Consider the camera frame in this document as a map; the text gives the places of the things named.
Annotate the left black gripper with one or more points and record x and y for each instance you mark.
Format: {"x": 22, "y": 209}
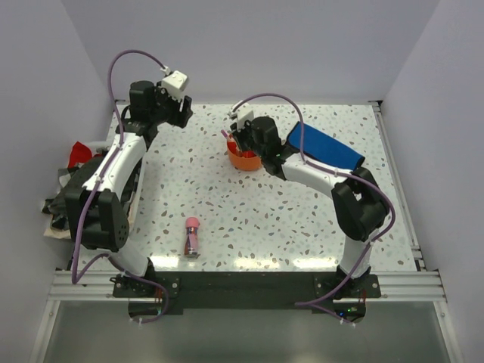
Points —
{"x": 180, "y": 119}

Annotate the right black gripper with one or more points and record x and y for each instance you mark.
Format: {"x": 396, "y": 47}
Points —
{"x": 238, "y": 135}

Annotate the orange round organizer container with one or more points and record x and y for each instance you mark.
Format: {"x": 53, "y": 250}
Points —
{"x": 242, "y": 160}

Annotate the pink capped glitter tube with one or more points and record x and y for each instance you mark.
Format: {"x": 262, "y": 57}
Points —
{"x": 192, "y": 225}

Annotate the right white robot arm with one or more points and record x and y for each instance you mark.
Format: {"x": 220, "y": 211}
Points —
{"x": 360, "y": 206}

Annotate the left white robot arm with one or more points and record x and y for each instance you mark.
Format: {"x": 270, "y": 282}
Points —
{"x": 96, "y": 216}

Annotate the blue black pencil pouch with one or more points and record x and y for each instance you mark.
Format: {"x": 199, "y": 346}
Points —
{"x": 323, "y": 148}

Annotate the pile of folded cloths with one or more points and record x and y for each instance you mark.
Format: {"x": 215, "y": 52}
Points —
{"x": 80, "y": 154}

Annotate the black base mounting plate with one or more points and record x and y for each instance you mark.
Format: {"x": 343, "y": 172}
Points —
{"x": 173, "y": 292}

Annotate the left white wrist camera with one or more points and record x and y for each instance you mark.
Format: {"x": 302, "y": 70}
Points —
{"x": 175, "y": 84}

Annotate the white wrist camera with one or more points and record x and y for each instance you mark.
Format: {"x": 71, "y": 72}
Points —
{"x": 240, "y": 116}
{"x": 175, "y": 84}

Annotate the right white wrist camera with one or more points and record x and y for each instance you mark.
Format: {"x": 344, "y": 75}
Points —
{"x": 240, "y": 116}

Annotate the aluminium frame rail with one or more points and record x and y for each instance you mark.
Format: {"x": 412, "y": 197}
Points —
{"x": 93, "y": 286}

